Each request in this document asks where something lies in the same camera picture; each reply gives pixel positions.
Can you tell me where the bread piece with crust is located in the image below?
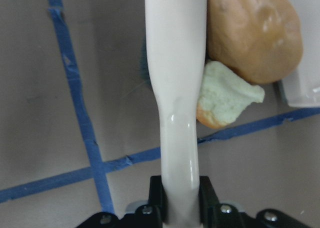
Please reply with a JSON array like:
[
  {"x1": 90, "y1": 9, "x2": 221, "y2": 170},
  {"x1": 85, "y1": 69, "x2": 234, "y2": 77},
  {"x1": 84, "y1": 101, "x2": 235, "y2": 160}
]
[{"x1": 196, "y1": 60, "x2": 265, "y2": 129}]

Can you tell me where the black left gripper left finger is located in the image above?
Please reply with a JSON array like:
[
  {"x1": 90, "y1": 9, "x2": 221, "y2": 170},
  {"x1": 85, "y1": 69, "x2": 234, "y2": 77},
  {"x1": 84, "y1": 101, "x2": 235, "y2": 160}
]
[{"x1": 148, "y1": 175, "x2": 168, "y2": 222}]

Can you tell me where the brown potato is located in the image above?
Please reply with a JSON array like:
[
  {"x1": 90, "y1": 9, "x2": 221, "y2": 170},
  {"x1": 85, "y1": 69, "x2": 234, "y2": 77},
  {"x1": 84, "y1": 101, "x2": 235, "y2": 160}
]
[{"x1": 206, "y1": 0, "x2": 304, "y2": 84}]

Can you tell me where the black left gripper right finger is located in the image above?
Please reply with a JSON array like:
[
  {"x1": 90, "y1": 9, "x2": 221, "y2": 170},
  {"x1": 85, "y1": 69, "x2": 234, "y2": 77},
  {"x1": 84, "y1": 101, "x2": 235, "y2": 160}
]
[{"x1": 199, "y1": 176, "x2": 220, "y2": 222}]

